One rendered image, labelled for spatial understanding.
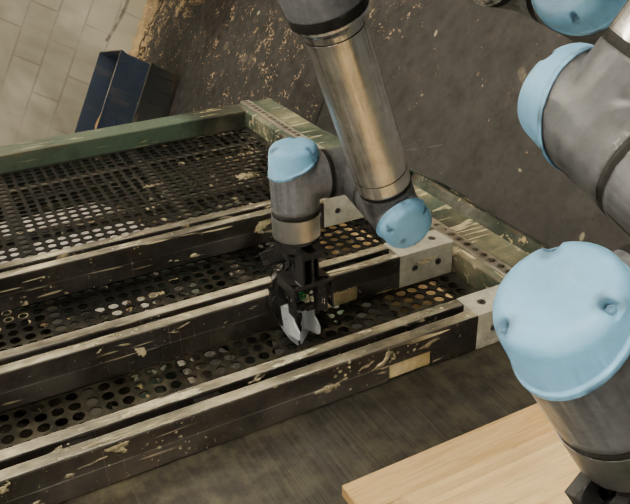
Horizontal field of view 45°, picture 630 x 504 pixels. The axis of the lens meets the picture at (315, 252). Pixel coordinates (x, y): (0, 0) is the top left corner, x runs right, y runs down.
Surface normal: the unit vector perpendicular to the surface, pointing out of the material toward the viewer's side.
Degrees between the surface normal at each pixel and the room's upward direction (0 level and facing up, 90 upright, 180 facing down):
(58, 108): 90
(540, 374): 61
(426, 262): 90
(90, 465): 90
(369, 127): 82
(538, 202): 0
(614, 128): 11
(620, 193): 25
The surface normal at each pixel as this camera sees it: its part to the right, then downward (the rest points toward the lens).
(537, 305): -0.51, -0.65
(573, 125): -0.85, -0.11
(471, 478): -0.02, -0.88
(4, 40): 0.54, 0.25
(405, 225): 0.40, 0.55
